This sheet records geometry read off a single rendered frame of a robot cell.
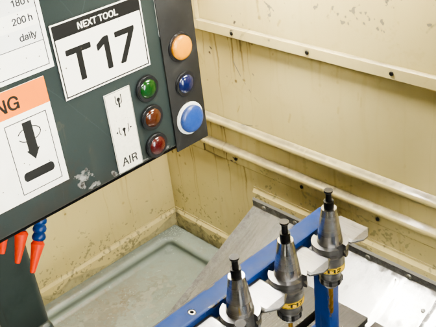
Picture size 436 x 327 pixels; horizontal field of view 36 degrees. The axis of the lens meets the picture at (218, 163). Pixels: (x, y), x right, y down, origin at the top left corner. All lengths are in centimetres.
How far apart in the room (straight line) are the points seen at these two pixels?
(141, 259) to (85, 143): 157
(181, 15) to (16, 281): 98
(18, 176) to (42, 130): 5
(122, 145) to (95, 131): 4
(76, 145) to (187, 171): 150
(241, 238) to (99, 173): 124
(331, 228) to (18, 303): 75
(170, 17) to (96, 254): 153
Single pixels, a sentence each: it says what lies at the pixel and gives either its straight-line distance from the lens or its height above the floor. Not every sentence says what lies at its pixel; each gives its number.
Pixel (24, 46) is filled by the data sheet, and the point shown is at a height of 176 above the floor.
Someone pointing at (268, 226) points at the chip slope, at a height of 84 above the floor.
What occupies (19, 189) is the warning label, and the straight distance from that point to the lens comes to 63.
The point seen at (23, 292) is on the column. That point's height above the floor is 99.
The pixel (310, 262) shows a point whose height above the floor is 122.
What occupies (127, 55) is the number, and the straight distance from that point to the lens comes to 65.
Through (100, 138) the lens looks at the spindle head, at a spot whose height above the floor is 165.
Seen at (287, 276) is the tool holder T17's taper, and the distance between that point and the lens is 110.
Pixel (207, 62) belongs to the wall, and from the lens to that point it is 184.
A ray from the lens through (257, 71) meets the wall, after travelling 171.
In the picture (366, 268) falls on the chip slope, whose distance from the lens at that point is 172.
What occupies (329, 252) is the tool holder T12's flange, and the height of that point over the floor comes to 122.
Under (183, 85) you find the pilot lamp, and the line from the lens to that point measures 70.
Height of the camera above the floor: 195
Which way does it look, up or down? 31 degrees down
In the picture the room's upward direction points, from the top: 7 degrees counter-clockwise
